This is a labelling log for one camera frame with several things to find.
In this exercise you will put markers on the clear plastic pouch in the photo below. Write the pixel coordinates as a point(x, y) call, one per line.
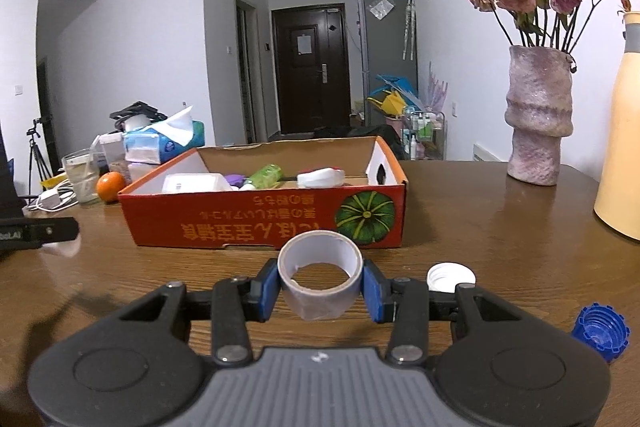
point(381, 8)

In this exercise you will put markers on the yellow thermos jug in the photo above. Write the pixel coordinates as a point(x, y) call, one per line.
point(620, 147)

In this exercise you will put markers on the white wall radiator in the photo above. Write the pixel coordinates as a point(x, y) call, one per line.
point(487, 153)

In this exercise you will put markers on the blue tissue pack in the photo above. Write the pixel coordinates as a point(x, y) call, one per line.
point(150, 147)

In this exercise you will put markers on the blue plastic bag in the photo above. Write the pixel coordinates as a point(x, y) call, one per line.
point(400, 87)

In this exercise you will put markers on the yellow plastic bag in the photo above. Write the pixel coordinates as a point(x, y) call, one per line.
point(390, 104)

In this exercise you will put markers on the black camera tripod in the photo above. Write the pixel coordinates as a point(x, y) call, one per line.
point(37, 152)

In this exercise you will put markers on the white bottle cap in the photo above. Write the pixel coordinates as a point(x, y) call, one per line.
point(450, 274)

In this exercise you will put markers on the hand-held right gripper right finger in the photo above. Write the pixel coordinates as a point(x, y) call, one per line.
point(372, 294)

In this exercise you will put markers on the blue bottle cap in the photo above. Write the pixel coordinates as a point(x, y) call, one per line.
point(600, 332)

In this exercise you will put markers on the white folded umbrella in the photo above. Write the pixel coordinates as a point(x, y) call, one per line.
point(409, 27)

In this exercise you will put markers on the white translucent plastic box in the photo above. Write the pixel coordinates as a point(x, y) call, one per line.
point(192, 183)

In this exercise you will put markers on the orange fruit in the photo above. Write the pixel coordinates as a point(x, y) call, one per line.
point(110, 188)

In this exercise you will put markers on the metal trolley cart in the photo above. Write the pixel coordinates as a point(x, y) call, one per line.
point(425, 132)

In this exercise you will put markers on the clear food container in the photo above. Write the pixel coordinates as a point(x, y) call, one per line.
point(112, 152)

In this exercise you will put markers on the purple feather decoration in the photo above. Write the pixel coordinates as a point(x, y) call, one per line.
point(437, 89)

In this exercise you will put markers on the grey refrigerator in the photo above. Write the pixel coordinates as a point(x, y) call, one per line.
point(385, 52)

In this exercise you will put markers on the black folding frame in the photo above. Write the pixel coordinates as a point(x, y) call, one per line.
point(137, 109)

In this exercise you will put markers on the red and white lint brush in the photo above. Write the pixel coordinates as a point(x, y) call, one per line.
point(320, 177)

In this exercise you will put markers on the white charger plug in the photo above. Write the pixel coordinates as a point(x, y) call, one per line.
point(49, 200)

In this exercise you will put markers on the small white object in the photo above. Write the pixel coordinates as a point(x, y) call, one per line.
point(62, 249)

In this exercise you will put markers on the white paper notice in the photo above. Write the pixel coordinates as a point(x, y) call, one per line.
point(304, 44)

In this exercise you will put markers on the grey interior doorway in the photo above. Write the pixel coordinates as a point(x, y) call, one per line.
point(246, 72)

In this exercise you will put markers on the yellow plastic item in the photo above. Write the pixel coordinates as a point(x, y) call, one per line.
point(52, 180)

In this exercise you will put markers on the white tape roll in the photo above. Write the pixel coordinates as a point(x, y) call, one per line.
point(320, 302)

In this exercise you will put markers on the orange cardboard box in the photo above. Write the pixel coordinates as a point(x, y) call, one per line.
point(250, 222)

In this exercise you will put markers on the dark brown entrance door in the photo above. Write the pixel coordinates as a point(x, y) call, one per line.
point(310, 97)

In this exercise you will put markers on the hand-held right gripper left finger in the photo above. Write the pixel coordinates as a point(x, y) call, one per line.
point(270, 292)

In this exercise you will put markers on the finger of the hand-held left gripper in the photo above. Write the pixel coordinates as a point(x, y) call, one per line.
point(50, 229)

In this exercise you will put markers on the green cylindrical packet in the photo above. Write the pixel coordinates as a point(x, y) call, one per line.
point(265, 174)

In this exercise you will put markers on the black backpack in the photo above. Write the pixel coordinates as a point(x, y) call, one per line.
point(350, 131)

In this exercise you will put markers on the clear glass cup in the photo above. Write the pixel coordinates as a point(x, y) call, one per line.
point(82, 187)

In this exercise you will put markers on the pink stone vase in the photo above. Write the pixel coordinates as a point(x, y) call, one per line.
point(537, 117)

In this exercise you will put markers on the small purple item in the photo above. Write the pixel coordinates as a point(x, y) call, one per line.
point(234, 179)

